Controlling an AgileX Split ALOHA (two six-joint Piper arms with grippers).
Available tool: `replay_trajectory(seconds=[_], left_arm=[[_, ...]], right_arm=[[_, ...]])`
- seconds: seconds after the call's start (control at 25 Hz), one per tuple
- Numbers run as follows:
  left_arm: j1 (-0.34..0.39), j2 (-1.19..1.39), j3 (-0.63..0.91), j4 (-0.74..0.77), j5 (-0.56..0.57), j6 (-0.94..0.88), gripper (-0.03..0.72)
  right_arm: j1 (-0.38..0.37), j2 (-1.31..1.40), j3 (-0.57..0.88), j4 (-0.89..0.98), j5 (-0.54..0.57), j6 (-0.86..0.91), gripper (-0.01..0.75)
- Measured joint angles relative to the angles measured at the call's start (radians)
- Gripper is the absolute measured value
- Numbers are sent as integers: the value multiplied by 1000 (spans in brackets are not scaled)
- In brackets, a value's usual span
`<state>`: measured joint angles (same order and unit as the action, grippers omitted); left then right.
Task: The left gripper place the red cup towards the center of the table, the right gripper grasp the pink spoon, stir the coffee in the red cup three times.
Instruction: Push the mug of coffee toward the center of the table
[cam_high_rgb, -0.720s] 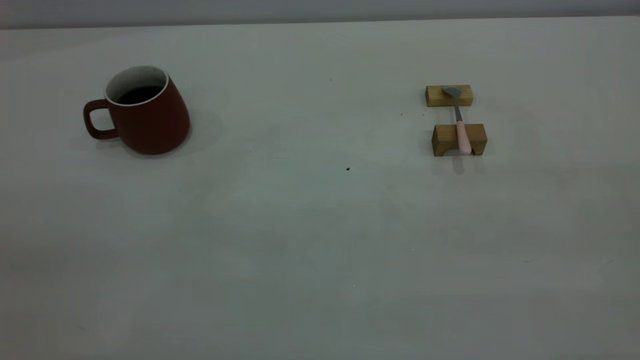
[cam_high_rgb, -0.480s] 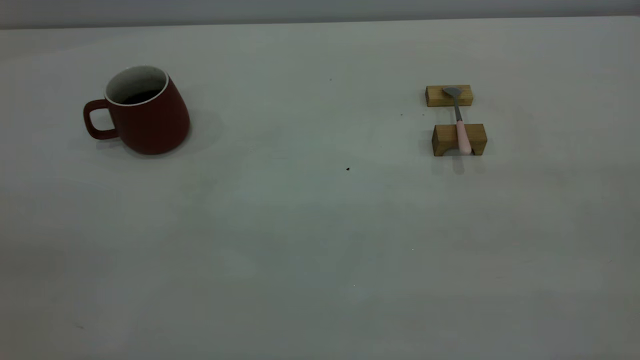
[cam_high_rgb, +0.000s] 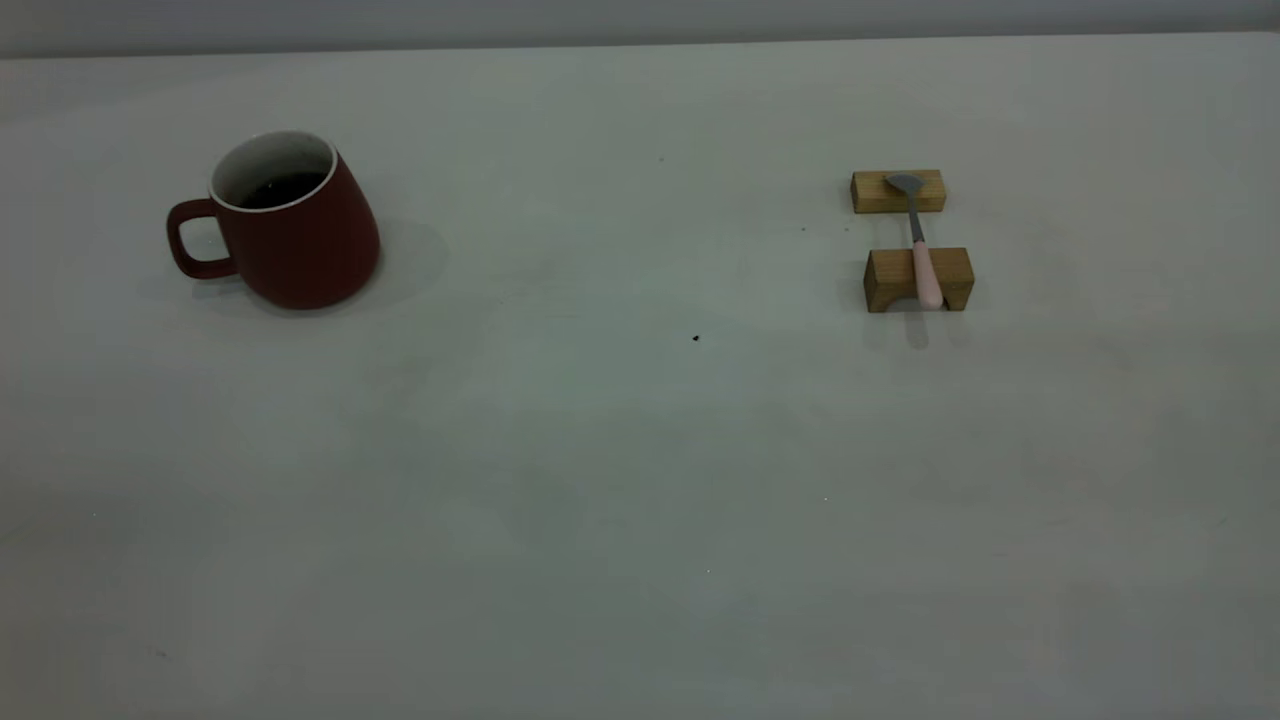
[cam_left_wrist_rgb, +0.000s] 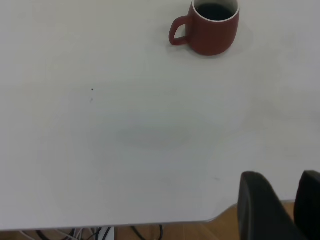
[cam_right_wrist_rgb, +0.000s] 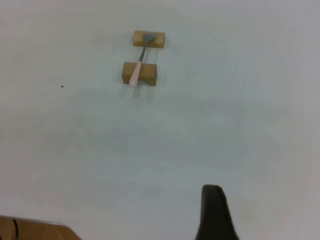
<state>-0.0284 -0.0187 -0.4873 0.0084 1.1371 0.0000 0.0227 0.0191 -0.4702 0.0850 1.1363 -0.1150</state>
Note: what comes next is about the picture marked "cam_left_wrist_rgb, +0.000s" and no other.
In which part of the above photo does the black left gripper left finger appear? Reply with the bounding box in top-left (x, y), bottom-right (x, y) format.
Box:
top-left (237, 171), bottom-right (310, 240)

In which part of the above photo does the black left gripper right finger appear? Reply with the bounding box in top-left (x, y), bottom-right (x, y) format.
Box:
top-left (294, 170), bottom-right (320, 240)

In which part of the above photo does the red ceramic coffee cup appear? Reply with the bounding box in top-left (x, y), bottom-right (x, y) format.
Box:
top-left (169, 0), bottom-right (241, 56)

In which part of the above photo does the black cable under table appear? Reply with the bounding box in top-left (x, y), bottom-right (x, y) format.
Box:
top-left (129, 224), bottom-right (164, 240)

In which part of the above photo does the white cable under table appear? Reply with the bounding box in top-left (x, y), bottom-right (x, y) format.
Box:
top-left (19, 228), bottom-right (85, 240)

